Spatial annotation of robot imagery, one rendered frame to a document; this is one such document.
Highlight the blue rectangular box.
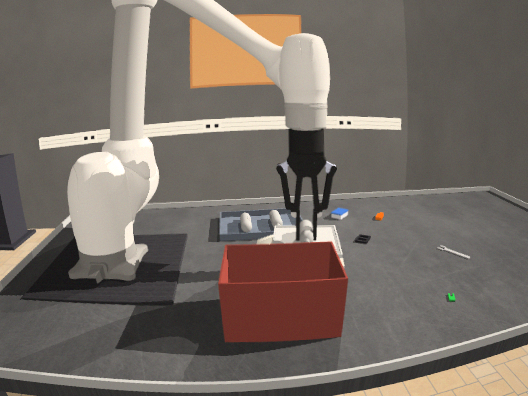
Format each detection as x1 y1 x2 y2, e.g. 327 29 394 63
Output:
331 208 348 220

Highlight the white digital scale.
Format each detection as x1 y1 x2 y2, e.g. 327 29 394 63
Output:
257 225 344 267

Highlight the white gas cylinder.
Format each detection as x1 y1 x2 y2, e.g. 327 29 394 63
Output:
300 220 314 242
269 210 283 228
240 213 252 232

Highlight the red open box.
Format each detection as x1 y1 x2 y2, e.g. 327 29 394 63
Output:
218 241 348 342

